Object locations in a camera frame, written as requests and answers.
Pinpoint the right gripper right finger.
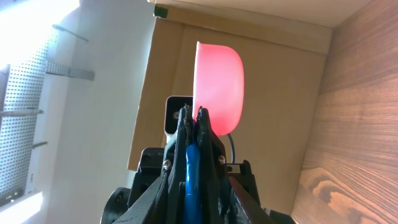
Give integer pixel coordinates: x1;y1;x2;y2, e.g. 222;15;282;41
197;107;274;224

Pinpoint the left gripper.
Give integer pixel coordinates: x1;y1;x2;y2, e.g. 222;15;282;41
127;147;261;215

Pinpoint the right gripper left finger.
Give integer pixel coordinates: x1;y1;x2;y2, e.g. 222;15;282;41
111;104;195;224

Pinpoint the pink scoop blue handle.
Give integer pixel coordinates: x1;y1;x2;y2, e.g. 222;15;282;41
183;42;244;223

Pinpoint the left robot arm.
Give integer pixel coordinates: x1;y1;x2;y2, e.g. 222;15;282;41
101;147;260;223

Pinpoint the white perforated panel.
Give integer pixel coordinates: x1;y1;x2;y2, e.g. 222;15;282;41
0;29;96;208

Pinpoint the brown cardboard box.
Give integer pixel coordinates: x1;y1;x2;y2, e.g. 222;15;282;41
126;0;374;216

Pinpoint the left black cable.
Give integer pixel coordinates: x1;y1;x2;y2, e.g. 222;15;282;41
226;133;236;165

